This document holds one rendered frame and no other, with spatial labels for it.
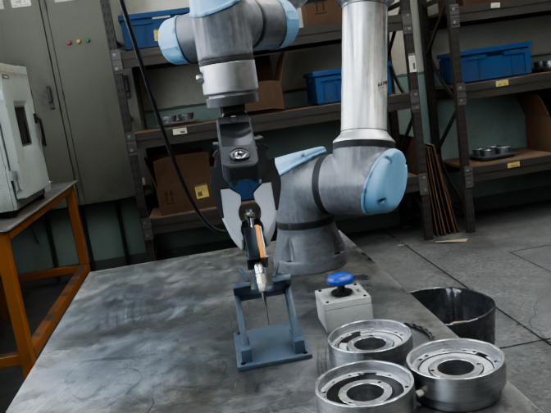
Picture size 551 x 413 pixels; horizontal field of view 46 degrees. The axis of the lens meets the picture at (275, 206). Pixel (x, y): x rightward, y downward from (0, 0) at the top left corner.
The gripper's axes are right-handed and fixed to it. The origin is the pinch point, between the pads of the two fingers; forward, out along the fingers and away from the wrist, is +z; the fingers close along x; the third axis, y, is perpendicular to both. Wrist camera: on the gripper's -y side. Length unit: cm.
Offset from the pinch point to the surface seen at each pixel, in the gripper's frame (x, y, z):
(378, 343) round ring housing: -13.3, -10.8, 13.5
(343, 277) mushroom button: -12.3, 2.4, 8.2
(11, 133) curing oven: 84, 187, -17
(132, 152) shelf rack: 53, 321, 6
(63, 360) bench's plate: 30.9, 8.0, 15.6
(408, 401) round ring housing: -11.9, -28.1, 12.5
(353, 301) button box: -13.0, 0.4, 11.3
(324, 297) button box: -9.2, 3.6, 11.0
